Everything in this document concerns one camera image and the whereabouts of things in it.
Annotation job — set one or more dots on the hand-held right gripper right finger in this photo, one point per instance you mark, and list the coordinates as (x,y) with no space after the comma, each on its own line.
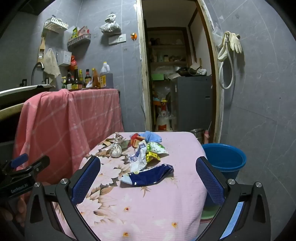
(211,183)

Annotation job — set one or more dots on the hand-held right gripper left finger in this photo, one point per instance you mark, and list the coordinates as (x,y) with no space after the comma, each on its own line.
(86,178)

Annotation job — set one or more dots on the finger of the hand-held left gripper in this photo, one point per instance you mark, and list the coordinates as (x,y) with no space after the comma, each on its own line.
(37,163)
(19,160)

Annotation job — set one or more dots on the blue plastic bucket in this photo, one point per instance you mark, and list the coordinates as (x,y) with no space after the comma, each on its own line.
(224,157)

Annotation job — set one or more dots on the beige pouch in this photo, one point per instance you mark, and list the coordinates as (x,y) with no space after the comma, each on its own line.
(116,150)

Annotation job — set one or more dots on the dark blue snack wrapper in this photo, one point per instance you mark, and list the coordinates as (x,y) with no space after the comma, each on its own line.
(148,177)

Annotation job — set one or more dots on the red and beige wrapper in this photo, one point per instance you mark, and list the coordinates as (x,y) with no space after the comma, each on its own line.
(135,140)

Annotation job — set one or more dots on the green and white wrapper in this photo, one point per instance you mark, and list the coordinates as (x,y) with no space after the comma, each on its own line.
(156,147)

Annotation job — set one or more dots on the person's left hand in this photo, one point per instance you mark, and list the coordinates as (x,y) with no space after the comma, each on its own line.
(12,213)

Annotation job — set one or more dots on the pink object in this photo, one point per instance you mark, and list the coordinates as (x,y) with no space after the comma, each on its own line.
(207,135)

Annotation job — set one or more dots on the metal pot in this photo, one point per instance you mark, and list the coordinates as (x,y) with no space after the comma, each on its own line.
(196,134)

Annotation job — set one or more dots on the white and blue wrapper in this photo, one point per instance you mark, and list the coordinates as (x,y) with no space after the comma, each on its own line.
(136,160)

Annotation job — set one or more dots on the pink checked cloth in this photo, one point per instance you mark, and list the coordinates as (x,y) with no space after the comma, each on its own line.
(69,120)

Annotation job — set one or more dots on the yellow wrapper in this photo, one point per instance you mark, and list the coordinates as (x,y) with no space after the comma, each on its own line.
(151,157)

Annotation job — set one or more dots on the kitchen sink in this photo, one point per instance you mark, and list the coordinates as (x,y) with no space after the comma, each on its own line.
(20,90)

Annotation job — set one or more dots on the light blue cloth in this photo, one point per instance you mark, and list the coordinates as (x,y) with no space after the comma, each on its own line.
(150,136)

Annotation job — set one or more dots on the white red bottle on floor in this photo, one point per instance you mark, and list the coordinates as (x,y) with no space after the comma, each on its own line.
(164,122)

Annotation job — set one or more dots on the grey cabinet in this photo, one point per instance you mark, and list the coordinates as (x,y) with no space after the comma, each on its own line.
(192,102)

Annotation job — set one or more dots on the small yellow-green bottle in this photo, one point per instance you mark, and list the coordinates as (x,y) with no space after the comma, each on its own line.
(64,83)

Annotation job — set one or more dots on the dark sauce bottle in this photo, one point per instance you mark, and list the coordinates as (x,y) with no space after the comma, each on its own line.
(75,80)
(88,78)
(69,82)

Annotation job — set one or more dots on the metal faucet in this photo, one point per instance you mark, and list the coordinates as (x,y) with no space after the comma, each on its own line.
(34,68)

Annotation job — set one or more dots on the yellow label bottle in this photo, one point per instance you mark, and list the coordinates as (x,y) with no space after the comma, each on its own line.
(81,80)

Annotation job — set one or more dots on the orange sauce bottle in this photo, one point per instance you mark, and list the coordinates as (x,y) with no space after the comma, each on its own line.
(96,80)

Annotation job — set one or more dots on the beige rag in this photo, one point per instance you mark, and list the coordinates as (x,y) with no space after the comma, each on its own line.
(52,64)

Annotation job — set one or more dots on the red plastic bag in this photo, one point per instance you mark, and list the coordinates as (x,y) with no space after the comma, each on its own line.
(73,61)

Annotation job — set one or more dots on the wooden brush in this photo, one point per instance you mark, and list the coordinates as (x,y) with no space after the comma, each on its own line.
(41,51)

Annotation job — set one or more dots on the black wok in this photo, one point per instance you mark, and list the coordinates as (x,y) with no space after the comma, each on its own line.
(185,71)

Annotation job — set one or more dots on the green box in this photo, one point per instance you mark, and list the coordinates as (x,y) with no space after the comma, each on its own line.
(159,77)

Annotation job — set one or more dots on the green packet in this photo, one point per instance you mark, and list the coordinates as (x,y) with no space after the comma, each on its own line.
(75,33)

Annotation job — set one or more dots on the red packet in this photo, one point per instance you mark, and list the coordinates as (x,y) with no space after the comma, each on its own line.
(83,31)

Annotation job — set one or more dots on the white plastic basket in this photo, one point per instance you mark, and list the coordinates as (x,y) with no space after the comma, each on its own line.
(56,24)

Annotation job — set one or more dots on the cream rubber gloves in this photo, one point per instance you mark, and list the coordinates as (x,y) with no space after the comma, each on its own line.
(235,42)

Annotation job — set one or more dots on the hanging clear plastic bag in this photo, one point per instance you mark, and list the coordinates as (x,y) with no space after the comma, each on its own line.
(110,25)

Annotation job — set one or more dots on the white wall box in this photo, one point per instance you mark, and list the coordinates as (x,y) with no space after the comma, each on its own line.
(65,58)

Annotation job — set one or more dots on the wooden door frame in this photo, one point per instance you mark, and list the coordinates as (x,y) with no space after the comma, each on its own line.
(143,69)

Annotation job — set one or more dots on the wall socket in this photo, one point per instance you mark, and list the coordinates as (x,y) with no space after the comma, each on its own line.
(117,39)

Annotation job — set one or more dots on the orange wall hook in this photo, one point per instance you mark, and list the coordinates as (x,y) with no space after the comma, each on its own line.
(133,36)

